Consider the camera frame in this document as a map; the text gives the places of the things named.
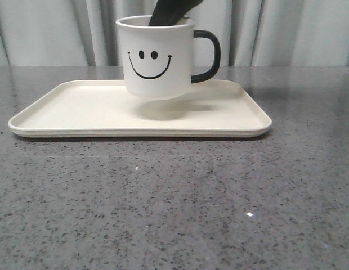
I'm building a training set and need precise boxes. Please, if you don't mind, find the white smiley mug black handle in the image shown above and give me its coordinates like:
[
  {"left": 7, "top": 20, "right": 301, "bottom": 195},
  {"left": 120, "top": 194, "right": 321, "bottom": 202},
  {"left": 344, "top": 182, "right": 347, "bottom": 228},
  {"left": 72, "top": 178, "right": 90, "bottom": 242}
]
[{"left": 116, "top": 15, "right": 221, "bottom": 100}]

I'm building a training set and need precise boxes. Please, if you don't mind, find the cream rectangular plastic tray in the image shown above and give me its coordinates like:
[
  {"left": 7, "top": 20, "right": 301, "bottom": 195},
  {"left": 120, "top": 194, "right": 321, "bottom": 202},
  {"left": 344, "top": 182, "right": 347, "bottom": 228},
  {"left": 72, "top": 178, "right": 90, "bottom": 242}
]
[{"left": 8, "top": 80, "right": 272, "bottom": 138}]

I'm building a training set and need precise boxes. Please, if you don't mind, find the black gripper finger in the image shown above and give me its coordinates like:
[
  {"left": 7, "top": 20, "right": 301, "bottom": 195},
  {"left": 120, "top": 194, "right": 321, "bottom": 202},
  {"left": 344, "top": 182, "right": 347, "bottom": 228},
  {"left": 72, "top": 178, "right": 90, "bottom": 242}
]
[{"left": 149, "top": 0, "right": 203, "bottom": 26}]

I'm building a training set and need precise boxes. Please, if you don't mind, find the grey-white pleated curtain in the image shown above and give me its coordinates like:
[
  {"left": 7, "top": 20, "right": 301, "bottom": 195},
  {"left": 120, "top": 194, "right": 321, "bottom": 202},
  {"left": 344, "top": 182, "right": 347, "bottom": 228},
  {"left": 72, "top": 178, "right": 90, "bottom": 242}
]
[{"left": 0, "top": 1, "right": 349, "bottom": 66}]

